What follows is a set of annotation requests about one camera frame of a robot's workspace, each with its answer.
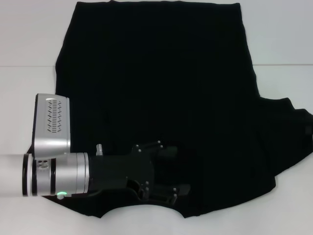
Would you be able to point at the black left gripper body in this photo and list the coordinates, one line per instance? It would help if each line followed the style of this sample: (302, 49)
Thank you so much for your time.
(122, 171)

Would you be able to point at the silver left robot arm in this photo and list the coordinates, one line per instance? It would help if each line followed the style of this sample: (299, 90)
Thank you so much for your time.
(61, 171)

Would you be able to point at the black shirt with FREE print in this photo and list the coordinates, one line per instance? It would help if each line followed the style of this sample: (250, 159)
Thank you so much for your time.
(171, 73)

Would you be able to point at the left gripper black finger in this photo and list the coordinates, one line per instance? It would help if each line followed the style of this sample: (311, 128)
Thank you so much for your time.
(168, 151)
(183, 190)

